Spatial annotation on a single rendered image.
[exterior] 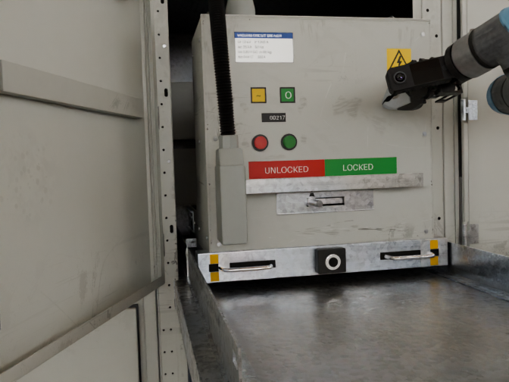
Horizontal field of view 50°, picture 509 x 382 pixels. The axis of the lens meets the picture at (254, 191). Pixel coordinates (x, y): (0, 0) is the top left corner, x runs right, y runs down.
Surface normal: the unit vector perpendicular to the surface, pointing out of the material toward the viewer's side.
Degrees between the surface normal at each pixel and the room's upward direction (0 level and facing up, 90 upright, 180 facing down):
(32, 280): 90
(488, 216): 90
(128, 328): 90
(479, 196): 90
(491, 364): 0
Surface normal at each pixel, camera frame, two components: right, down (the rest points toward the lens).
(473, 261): -0.98, 0.04
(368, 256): 0.19, 0.04
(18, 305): 0.98, -0.02
